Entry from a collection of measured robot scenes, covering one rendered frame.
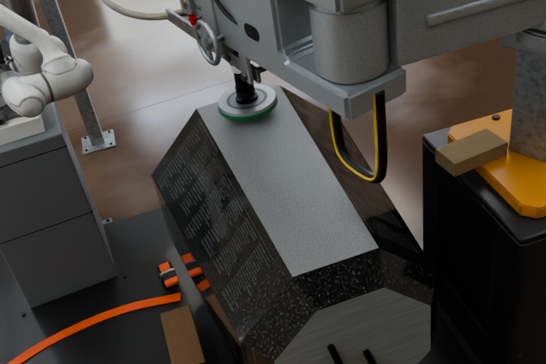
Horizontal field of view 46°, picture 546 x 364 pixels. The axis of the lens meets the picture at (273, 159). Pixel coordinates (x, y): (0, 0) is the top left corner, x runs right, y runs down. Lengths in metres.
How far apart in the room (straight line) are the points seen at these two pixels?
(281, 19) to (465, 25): 0.47
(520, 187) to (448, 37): 0.57
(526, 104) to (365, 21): 0.71
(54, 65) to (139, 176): 1.58
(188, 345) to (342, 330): 0.89
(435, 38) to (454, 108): 2.23
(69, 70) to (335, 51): 0.98
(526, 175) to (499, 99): 1.91
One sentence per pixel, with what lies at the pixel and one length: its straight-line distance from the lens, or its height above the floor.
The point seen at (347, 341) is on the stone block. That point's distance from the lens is 1.82.
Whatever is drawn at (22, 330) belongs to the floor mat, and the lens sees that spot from 3.05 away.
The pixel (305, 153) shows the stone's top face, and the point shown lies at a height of 0.83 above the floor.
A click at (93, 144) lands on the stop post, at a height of 0.02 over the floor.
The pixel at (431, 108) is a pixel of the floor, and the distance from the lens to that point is 3.88.
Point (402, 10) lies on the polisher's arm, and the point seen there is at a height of 1.41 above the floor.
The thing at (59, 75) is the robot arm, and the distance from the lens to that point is 2.20.
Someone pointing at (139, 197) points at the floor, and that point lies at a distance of 3.53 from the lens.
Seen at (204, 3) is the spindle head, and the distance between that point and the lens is 2.10.
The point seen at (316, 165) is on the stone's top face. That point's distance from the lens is 2.06.
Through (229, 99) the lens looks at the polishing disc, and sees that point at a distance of 2.38.
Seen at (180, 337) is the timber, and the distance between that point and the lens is 2.57.
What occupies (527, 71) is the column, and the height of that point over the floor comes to 1.07.
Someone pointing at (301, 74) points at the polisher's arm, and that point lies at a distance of 1.71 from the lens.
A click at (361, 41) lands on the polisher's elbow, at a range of 1.55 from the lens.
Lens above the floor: 2.04
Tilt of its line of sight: 35 degrees down
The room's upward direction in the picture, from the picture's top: 10 degrees counter-clockwise
